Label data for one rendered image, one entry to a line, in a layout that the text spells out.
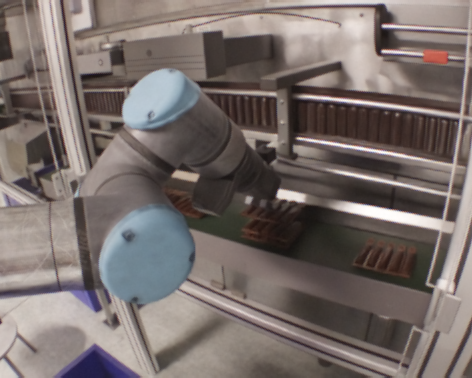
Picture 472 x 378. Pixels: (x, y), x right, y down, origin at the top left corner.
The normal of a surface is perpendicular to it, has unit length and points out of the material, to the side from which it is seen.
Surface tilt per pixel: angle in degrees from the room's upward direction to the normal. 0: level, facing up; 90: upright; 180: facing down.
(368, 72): 90
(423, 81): 90
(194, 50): 90
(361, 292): 90
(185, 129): 105
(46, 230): 41
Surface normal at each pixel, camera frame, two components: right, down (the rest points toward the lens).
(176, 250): 0.52, 0.35
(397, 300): -0.58, 0.39
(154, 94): -0.43, -0.43
